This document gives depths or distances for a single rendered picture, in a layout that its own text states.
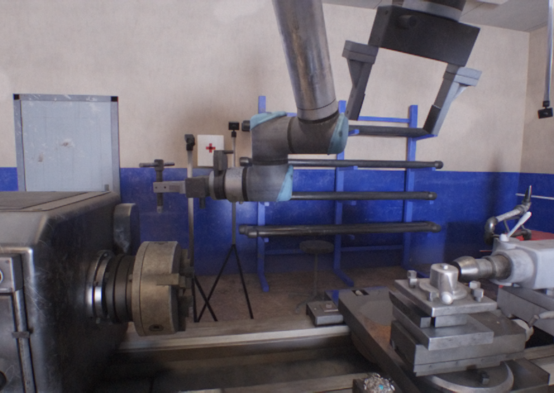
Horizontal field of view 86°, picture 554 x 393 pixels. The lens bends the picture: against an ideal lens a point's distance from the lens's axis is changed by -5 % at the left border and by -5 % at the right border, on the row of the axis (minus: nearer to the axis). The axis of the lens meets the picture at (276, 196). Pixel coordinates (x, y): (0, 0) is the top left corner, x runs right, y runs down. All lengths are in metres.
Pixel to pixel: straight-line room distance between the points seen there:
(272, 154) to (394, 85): 3.91
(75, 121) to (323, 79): 3.72
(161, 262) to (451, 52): 0.73
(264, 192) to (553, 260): 1.01
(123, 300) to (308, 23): 0.74
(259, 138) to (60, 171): 3.63
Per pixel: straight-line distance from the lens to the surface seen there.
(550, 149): 5.60
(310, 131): 0.68
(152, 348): 1.17
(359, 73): 0.47
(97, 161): 4.07
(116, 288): 0.88
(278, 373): 1.21
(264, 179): 0.75
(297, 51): 0.62
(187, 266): 0.96
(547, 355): 1.38
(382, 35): 0.46
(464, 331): 0.86
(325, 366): 1.25
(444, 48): 0.50
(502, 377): 0.96
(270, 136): 0.73
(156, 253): 0.86
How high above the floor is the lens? 1.44
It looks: 6 degrees down
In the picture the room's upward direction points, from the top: 1 degrees clockwise
